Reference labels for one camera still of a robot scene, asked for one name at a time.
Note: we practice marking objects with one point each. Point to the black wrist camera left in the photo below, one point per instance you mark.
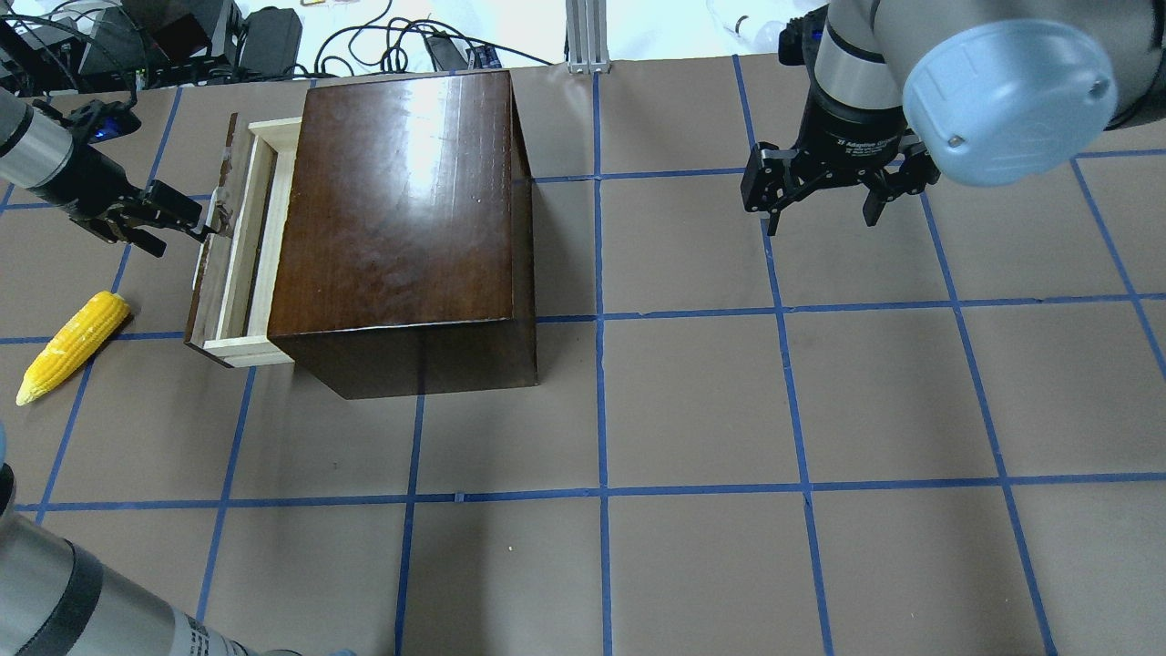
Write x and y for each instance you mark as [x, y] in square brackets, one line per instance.
[99, 121]

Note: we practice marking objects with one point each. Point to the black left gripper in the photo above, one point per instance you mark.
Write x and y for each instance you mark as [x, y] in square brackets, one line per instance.
[78, 183]

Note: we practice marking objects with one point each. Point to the white metal drawer handle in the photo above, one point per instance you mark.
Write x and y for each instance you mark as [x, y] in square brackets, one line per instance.
[220, 213]

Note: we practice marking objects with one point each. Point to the yellow corn cob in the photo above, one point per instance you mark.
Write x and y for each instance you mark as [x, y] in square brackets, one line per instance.
[73, 344]

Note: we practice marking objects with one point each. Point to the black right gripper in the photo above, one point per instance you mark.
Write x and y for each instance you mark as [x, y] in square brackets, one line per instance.
[852, 137]

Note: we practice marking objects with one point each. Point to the light wood drawer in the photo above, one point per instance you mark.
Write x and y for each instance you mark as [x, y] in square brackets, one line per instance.
[234, 280]

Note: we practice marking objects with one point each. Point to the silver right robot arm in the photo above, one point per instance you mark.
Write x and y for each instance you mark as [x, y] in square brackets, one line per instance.
[903, 94]

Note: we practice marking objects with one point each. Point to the aluminium frame post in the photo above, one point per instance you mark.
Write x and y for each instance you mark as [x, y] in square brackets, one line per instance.
[587, 50]

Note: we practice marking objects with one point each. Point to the dark wooden drawer cabinet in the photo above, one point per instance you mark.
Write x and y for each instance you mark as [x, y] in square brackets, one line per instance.
[406, 262]

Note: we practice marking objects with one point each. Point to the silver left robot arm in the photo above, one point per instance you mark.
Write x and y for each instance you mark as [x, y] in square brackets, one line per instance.
[53, 156]

